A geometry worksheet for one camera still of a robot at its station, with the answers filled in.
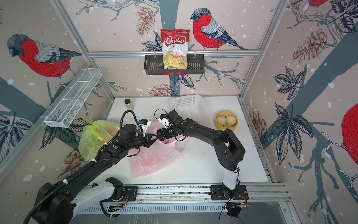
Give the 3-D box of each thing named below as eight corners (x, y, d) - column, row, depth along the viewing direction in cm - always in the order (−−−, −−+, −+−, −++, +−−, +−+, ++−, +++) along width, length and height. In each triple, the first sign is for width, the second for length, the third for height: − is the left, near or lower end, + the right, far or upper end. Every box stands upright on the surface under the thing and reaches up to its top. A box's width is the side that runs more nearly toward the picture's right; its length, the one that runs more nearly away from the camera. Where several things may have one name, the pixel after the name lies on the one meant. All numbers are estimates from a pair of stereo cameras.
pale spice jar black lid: (127, 112, 115) (123, 103, 106) (129, 107, 118) (125, 98, 110) (133, 112, 115) (129, 103, 107) (134, 107, 118) (130, 98, 110)
